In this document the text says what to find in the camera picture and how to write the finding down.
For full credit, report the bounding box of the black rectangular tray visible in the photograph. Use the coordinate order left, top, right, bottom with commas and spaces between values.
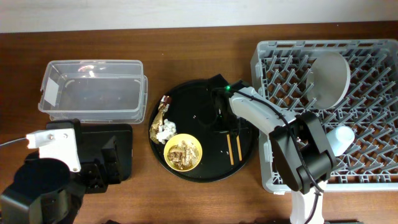
81, 124, 132, 181

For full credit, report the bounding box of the grey plastic dishwasher rack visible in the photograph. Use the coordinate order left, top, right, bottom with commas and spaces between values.
250, 39, 397, 192

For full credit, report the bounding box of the yellow bowl with food scraps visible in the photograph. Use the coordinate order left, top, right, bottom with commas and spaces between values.
164, 134, 203, 172

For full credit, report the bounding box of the wooden chopstick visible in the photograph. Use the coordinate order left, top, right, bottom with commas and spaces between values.
226, 134, 234, 166
236, 135, 243, 161

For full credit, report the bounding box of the gold brown snack wrapper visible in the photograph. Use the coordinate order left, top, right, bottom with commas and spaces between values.
149, 95, 172, 144

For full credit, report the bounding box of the black object at bottom edge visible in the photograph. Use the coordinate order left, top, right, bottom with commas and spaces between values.
324, 220, 364, 224

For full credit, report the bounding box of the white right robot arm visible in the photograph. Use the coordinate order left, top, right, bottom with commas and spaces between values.
207, 74, 336, 223

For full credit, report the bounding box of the crumpled white tissue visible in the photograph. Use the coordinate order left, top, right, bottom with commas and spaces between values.
156, 119, 177, 144

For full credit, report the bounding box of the light blue plastic cup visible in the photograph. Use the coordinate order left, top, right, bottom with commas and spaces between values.
326, 126, 355, 157

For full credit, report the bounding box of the grey round plate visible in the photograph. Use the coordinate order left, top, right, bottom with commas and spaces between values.
306, 52, 351, 110

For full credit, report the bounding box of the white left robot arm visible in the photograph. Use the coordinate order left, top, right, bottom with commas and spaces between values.
1, 137, 123, 223

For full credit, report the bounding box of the clear plastic bin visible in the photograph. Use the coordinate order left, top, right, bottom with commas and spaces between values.
38, 60, 149, 124

